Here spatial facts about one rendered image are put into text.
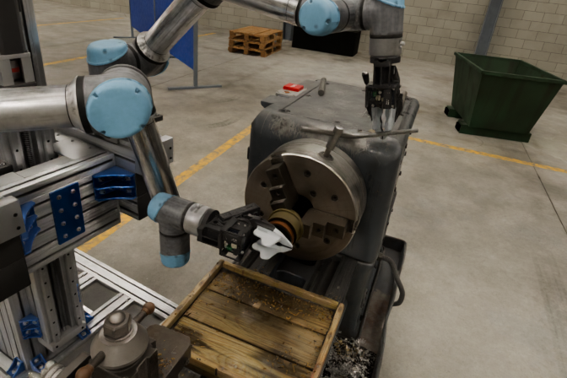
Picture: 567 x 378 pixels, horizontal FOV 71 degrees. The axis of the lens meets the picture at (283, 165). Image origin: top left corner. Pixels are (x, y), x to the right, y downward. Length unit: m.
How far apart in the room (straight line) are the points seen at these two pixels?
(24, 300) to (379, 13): 1.45
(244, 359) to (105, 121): 0.57
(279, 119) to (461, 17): 9.77
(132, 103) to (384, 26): 0.57
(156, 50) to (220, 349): 0.90
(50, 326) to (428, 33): 10.13
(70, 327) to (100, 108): 1.12
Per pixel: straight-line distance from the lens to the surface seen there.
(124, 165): 1.35
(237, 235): 0.88
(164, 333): 0.82
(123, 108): 0.83
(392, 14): 0.97
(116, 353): 0.65
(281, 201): 0.96
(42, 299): 1.63
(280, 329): 1.01
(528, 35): 10.99
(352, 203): 0.99
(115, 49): 1.32
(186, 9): 1.25
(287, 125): 1.16
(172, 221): 0.98
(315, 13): 0.86
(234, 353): 0.96
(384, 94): 0.98
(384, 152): 1.10
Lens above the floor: 1.64
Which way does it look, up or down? 26 degrees down
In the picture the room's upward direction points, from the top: 6 degrees clockwise
